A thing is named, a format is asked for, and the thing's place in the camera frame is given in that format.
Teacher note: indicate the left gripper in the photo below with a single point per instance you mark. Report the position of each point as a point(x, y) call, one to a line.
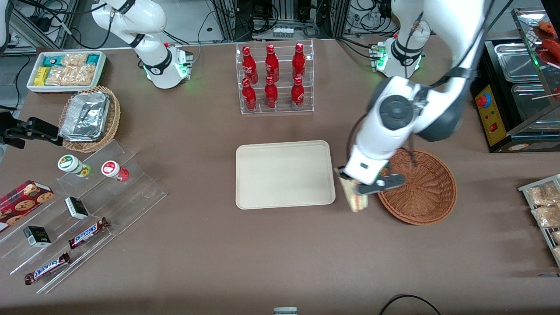
point(344, 175)

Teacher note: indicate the triangular sandwich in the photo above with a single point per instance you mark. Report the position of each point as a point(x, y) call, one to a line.
point(356, 201)

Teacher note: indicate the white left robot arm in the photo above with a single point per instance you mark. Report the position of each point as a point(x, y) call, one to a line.
point(442, 35)

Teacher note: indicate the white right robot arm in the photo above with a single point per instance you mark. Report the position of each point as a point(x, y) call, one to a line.
point(148, 35)

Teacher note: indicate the round brown wicker basket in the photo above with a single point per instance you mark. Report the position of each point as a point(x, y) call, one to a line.
point(424, 192)

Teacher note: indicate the cream plastic tray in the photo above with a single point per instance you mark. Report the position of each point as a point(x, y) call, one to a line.
point(284, 175)

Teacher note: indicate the light wicker basket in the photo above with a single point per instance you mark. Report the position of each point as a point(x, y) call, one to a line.
point(114, 118)

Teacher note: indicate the white snack bin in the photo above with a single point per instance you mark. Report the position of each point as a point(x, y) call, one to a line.
point(33, 87)

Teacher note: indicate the green lid snack cup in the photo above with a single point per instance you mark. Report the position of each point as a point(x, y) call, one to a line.
point(70, 163)

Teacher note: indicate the yellow snack pack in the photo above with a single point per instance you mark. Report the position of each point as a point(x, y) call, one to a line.
point(41, 75)

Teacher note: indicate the red plaid cookie box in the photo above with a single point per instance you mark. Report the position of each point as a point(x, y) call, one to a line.
point(22, 203)

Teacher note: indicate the stack of foil trays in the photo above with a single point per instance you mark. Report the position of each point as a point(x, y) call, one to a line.
point(85, 116)

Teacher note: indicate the clear bag of crackers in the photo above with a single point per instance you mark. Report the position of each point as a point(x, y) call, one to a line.
point(74, 60)
point(70, 75)

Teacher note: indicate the teal snack pack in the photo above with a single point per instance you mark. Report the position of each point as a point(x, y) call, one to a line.
point(92, 59)
point(52, 61)

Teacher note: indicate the small black carton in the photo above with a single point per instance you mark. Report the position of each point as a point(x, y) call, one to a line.
point(37, 236)
point(77, 208)

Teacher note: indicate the red lid snack cup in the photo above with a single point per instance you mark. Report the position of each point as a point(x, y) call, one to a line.
point(111, 169)

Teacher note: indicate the red cola bottle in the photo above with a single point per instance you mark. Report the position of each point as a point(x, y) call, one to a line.
point(249, 63)
point(299, 61)
point(297, 94)
point(249, 96)
point(271, 94)
point(271, 63)

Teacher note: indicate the snickers chocolate bar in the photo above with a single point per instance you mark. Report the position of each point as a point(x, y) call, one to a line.
point(87, 233)
point(47, 268)

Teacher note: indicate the clear acrylic stepped shelf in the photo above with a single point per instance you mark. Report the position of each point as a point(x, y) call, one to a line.
point(131, 192)

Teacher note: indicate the clear acrylic bottle rack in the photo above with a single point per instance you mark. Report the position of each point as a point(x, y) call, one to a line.
point(282, 70)

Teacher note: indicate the small grey device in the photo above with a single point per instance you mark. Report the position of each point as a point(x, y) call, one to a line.
point(285, 311)

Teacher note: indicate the black food warmer cabinet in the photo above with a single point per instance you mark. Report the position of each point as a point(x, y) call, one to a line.
point(503, 135)

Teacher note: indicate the white power strip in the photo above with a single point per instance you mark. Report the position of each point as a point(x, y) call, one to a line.
point(283, 33)

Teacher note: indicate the clear bag of pastries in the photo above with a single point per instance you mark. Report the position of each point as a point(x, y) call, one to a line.
point(544, 194)
point(547, 216)

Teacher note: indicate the steel pan in warmer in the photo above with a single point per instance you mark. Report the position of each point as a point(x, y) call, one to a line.
point(531, 105)
point(518, 63)

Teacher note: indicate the red sausages on skewers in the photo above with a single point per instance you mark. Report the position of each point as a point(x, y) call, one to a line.
point(552, 46)

